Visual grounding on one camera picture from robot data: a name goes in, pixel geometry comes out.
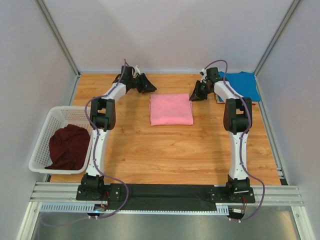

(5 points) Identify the pink t shirt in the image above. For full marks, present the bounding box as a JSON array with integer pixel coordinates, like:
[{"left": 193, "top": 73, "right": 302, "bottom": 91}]
[{"left": 149, "top": 93, "right": 194, "bottom": 127}]

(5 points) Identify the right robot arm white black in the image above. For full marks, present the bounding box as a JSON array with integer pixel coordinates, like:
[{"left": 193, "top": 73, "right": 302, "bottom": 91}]
[{"left": 189, "top": 67, "right": 252, "bottom": 197}]

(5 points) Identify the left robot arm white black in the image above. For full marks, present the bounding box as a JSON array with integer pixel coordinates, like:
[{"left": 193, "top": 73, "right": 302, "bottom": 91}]
[{"left": 76, "top": 64, "right": 157, "bottom": 201}]

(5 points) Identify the blue folded t shirt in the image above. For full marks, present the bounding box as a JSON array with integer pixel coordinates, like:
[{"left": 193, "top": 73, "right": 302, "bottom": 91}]
[{"left": 214, "top": 71, "right": 261, "bottom": 102}]

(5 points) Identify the white plastic laundry basket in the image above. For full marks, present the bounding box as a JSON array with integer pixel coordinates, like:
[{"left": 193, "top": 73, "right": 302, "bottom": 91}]
[{"left": 28, "top": 106, "right": 93, "bottom": 175}]

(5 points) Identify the dark red t shirt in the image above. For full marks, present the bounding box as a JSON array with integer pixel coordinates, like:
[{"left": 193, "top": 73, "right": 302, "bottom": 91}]
[{"left": 45, "top": 124, "right": 91, "bottom": 171}]

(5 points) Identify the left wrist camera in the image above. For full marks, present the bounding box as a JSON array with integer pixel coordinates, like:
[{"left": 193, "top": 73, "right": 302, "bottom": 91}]
[{"left": 133, "top": 65, "right": 142, "bottom": 78}]

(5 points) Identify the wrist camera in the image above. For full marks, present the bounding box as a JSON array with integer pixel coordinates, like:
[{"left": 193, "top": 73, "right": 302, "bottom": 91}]
[
  {"left": 199, "top": 68, "right": 207, "bottom": 81},
  {"left": 133, "top": 65, "right": 142, "bottom": 78}
]

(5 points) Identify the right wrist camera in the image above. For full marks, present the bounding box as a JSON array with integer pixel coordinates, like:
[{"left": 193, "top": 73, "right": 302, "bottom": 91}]
[{"left": 199, "top": 68, "right": 207, "bottom": 81}]

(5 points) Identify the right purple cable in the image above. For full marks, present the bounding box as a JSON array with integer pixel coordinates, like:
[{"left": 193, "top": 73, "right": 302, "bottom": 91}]
[{"left": 203, "top": 59, "right": 265, "bottom": 223}]

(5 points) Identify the right aluminium frame post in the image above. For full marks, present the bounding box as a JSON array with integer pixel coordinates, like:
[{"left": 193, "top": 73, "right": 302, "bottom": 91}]
[{"left": 253, "top": 0, "right": 302, "bottom": 76}]

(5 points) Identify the aluminium frame post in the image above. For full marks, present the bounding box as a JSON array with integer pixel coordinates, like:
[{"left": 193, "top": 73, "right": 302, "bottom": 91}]
[
  {"left": 253, "top": 0, "right": 302, "bottom": 76},
  {"left": 34, "top": 0, "right": 81, "bottom": 76}
]

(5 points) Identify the left aluminium frame post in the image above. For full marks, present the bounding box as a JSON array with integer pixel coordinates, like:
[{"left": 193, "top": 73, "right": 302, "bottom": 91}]
[{"left": 34, "top": 0, "right": 81, "bottom": 76}]

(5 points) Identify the aluminium front rail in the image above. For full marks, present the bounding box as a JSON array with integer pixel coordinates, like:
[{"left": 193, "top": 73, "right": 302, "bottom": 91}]
[{"left": 30, "top": 182, "right": 304, "bottom": 216}]

